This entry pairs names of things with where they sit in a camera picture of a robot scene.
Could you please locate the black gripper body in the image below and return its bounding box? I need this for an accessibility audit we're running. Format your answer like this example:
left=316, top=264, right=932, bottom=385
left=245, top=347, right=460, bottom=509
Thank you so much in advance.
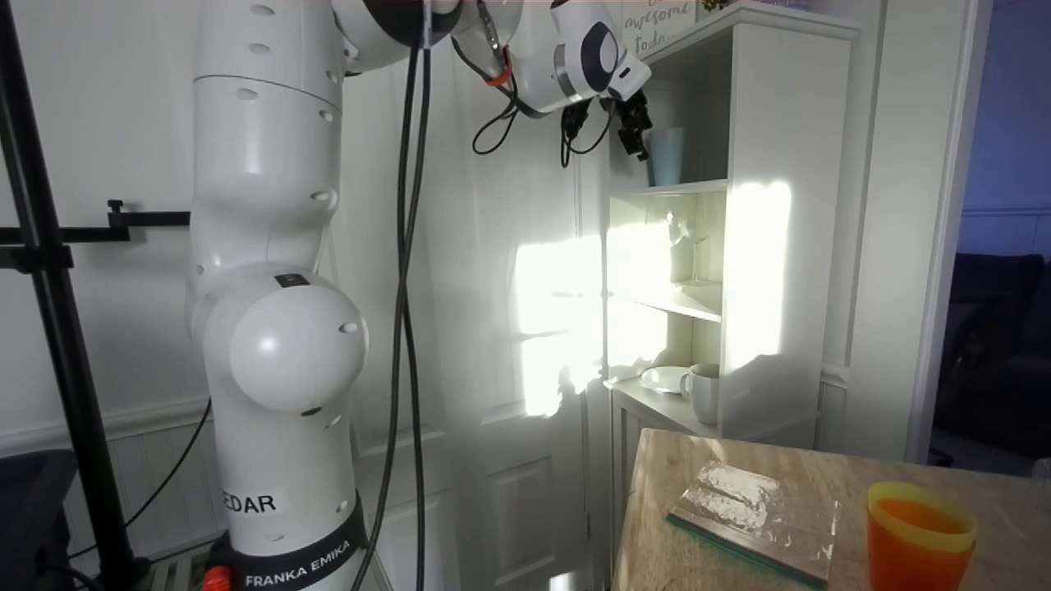
left=611, top=90, right=657, bottom=133

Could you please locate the light blue plastic cup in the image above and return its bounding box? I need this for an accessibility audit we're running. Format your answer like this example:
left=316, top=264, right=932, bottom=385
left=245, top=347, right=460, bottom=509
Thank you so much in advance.
left=642, top=125, right=691, bottom=189

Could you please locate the orange plastic cup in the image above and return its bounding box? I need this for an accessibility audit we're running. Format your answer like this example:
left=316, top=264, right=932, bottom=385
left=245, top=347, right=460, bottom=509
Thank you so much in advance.
left=862, top=479, right=983, bottom=591

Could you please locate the white lettered sign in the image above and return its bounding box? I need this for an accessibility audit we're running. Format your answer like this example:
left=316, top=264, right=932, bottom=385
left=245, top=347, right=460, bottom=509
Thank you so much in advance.
left=625, top=0, right=703, bottom=39

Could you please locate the white open shelf cabinet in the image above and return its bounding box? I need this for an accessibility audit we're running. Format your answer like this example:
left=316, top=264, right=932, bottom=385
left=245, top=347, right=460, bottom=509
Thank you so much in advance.
left=598, top=0, right=863, bottom=454

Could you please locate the white bowl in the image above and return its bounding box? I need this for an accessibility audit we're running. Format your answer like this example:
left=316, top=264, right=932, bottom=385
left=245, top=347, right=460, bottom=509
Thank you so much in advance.
left=637, top=364, right=696, bottom=400

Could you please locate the clear plastic sheet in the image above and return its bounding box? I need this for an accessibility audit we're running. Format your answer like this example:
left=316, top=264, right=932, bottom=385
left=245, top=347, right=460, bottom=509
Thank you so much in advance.
left=667, top=461, right=849, bottom=584

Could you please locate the black tripod stand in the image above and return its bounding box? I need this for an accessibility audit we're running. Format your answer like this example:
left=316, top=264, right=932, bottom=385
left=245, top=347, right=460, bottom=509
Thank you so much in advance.
left=0, top=0, right=193, bottom=591

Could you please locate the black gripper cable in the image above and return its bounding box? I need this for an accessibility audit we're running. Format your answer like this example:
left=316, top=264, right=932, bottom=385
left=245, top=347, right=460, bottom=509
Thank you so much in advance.
left=452, top=0, right=618, bottom=172

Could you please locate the long black arm cable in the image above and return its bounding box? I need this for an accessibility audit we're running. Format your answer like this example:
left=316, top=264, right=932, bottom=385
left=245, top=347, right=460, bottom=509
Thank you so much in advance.
left=344, top=0, right=436, bottom=591

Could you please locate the thin black floor cable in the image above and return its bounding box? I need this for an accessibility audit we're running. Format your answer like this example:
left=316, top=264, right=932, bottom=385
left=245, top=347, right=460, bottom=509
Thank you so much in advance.
left=62, top=398, right=214, bottom=565

